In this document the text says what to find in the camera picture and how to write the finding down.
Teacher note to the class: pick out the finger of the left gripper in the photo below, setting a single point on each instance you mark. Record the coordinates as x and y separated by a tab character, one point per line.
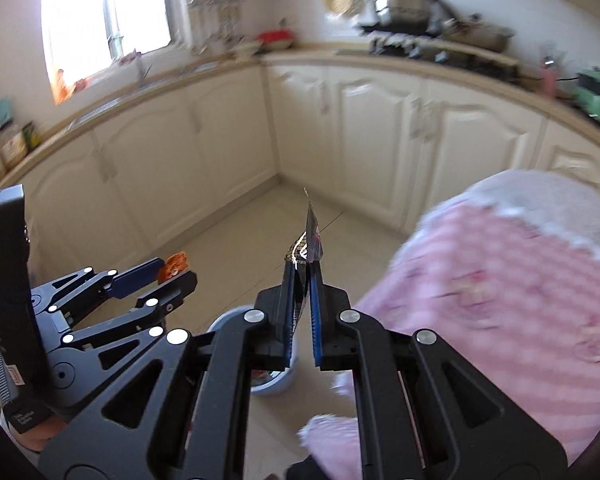
152	304
130	277

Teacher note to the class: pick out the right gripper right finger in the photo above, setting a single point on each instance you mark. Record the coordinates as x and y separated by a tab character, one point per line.
424	411

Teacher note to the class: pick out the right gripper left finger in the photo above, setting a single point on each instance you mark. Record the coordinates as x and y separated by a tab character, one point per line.
167	404

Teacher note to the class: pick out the black snack packet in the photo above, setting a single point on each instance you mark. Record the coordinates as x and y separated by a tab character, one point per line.
304	251

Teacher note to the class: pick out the orange round wrapper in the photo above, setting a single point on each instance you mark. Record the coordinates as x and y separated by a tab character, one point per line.
174	265

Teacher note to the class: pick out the trash inside bin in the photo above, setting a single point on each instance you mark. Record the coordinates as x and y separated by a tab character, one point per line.
259	378

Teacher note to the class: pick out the light blue trash bin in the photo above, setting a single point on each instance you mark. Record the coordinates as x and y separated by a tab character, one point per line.
284	382

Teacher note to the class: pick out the cream kitchen cabinets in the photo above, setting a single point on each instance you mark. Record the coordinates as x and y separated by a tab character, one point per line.
384	137

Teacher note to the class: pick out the pink checkered tablecloth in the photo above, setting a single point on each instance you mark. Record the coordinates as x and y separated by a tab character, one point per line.
508	274

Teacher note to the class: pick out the chrome sink faucet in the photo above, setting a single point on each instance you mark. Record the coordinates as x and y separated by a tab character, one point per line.
142	69

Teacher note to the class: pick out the window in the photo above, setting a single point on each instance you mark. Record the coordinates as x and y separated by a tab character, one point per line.
82	39

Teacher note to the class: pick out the hanging utensil rack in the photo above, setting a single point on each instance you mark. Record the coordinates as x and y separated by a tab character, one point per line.
216	25

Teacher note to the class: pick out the red bowl on counter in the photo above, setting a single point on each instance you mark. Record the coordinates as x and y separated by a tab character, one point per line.
277	39

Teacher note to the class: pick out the pink utensil holder cup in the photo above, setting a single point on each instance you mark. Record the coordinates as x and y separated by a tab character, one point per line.
550	76

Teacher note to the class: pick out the black gas stove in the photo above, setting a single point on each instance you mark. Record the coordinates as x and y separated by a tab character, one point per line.
424	49

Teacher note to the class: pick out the steel stacked steamer pot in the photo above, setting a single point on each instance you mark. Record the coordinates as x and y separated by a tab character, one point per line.
408	17

